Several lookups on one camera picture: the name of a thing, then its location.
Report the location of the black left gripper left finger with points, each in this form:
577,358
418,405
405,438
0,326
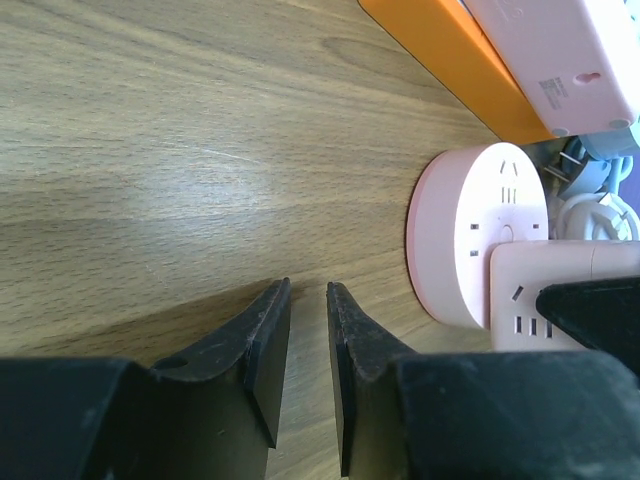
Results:
209,411

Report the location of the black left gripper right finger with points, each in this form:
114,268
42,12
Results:
517,415

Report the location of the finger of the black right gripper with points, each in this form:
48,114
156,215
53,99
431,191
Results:
598,314

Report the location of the pink round socket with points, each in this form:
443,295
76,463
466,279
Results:
465,203

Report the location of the pink power strip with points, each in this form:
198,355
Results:
577,62

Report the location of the orange power strip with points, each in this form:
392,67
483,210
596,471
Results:
445,39

